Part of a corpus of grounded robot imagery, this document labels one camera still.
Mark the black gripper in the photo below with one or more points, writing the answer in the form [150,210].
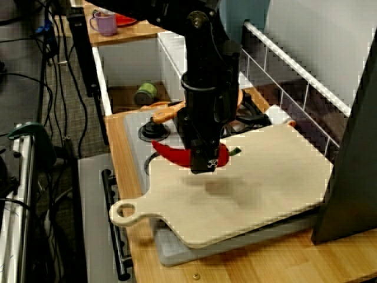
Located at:
[203,126]

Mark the red toy chili pepper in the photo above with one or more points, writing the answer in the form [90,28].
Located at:
[171,153]

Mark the orange toy frying pan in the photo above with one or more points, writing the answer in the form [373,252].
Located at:
[165,115]

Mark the black stove knob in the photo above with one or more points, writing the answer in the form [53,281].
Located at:
[148,165]
[153,132]

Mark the black burner grate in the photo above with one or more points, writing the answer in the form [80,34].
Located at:
[253,116]

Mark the light wooden cutting board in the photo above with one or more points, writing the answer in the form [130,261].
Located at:
[265,191]

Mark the grey toy stove plate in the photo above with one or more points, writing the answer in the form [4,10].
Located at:
[132,138]

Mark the white cloth piece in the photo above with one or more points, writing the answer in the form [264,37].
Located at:
[277,115]

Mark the green toy can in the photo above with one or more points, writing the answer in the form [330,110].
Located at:
[145,92]

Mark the small orange toy piece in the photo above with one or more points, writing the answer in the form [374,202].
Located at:
[291,123]

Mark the dark tiled backsplash panel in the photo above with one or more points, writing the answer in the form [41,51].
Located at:
[294,97]

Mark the brass countertop screw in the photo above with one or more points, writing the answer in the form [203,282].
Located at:
[196,276]

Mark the white toy sink unit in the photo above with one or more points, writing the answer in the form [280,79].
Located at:
[129,65]

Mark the wooden toy kitchen countertop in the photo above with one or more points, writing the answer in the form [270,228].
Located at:
[265,265]

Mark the white toy oven door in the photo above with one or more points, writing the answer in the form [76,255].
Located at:
[94,221]

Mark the teal blue box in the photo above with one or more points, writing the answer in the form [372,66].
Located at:
[253,17]

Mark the dark upright panel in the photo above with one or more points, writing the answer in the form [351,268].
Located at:
[353,177]

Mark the red plastic plate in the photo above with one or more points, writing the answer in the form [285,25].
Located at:
[125,20]

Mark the black upright bar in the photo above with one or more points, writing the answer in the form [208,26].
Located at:
[82,47]

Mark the purple plastic cup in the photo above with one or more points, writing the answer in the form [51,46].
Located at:
[107,25]

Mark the aluminium frame profile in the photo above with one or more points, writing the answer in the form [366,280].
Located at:
[22,191]

